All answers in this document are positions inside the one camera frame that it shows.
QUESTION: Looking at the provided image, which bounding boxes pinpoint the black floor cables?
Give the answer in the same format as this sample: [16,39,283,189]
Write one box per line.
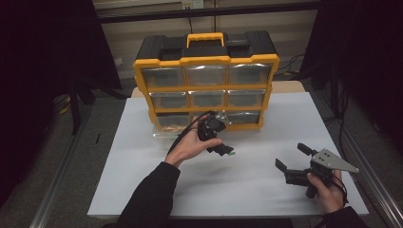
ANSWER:
[274,53,306,78]

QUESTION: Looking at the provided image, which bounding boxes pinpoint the yellow black drawer organizer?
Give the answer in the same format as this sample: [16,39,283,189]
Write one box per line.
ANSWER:
[132,30,281,133]

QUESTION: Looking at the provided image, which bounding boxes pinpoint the yellow floor cable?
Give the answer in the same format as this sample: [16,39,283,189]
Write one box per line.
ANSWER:
[53,94,72,116]

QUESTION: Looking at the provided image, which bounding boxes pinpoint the person's left hand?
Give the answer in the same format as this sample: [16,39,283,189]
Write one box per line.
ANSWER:
[164,115,224,169]

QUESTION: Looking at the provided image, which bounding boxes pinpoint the dark curtain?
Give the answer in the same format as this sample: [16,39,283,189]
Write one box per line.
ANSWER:
[298,0,403,156]
[0,0,124,207]

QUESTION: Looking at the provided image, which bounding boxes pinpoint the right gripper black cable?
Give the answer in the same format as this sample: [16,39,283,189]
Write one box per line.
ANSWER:
[331,174,349,205]

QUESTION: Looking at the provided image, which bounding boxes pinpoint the clear plastic drawer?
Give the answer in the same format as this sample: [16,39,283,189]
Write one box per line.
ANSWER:
[152,112,191,140]

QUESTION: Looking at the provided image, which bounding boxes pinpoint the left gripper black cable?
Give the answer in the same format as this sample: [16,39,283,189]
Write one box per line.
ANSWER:
[166,109,217,157]

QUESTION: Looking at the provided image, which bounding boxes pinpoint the white wall socket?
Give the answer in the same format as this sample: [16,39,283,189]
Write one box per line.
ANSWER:
[181,0,204,10]

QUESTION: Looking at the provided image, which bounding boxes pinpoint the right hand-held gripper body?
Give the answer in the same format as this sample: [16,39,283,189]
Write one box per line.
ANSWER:
[284,148,361,200]

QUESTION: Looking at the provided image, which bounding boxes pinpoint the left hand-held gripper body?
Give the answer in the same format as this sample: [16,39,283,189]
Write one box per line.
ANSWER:
[197,110,233,149]

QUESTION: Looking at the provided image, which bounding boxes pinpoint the aluminium frame rail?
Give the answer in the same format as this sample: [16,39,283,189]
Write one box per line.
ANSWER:
[317,91,403,228]
[29,104,93,228]

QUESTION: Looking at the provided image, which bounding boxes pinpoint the black metal stand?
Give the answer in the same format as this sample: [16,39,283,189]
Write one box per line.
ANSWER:
[67,79,127,136]

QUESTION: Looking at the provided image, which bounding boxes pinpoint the person's right hand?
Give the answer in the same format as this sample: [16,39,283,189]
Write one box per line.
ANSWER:
[305,169,346,215]

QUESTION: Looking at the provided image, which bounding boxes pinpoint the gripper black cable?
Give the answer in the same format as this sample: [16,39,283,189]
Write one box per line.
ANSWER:
[331,174,349,205]
[166,109,217,157]

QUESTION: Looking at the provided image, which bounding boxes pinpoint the black horizontal bar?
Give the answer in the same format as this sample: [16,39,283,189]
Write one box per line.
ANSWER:
[96,1,321,25]

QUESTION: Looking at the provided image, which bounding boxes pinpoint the white table sheet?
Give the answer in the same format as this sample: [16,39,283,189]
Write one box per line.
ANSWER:
[86,91,370,219]

